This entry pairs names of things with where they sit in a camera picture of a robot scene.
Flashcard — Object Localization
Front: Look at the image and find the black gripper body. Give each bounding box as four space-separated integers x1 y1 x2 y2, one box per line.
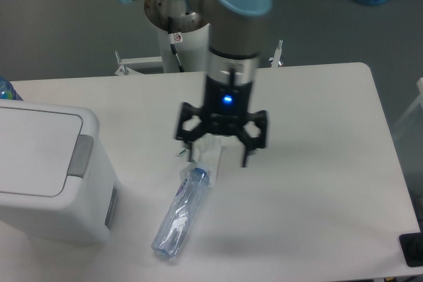
200 77 252 137

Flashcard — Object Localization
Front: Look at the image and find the white object at right edge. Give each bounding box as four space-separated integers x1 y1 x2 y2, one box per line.
392 78 422 141

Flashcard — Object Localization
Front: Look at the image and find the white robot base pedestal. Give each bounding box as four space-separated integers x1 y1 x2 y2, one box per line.
114 0 212 77

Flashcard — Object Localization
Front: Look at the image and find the clear plastic water bottle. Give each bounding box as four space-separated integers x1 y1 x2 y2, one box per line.
151 166 210 259

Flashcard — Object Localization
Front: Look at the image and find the metal table clamp bolt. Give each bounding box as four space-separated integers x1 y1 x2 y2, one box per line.
269 40 284 68

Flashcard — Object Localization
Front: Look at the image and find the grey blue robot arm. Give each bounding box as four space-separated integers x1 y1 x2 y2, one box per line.
121 0 273 155

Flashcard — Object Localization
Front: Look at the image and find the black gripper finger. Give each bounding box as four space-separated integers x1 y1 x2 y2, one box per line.
174 102 205 160
236 110 268 168

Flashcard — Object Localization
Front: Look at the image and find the black device at table edge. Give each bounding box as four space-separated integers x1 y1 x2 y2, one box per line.
399 232 422 267

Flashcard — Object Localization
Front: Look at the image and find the crumpled white plastic wrapper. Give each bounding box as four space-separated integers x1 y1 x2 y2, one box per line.
176 134 221 188

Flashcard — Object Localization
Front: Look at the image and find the white push-button trash can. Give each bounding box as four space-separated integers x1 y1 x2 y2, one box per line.
1 100 120 242

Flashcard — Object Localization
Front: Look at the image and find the blue bottle behind trash can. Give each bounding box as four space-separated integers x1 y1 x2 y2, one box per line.
0 76 22 100

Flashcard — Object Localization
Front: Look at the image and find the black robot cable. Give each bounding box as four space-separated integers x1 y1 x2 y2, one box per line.
157 0 186 73

